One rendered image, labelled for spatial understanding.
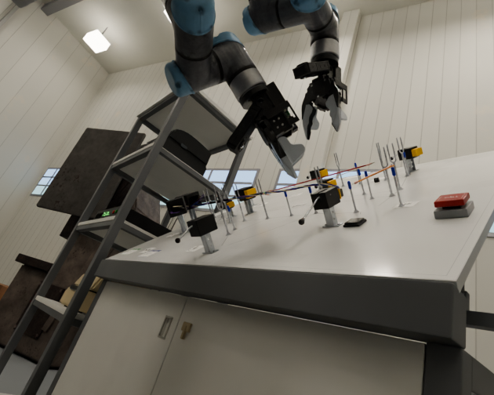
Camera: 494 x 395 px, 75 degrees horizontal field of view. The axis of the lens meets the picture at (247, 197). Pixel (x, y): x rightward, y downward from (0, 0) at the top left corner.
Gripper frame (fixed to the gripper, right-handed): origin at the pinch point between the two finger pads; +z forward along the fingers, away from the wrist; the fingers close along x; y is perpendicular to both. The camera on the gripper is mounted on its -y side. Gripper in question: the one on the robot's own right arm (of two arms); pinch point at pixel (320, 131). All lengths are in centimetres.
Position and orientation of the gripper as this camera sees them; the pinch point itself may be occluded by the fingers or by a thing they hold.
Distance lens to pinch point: 84.1
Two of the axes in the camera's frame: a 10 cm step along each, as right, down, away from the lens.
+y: 7.4, 1.5, 6.6
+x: -6.7, 1.1, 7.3
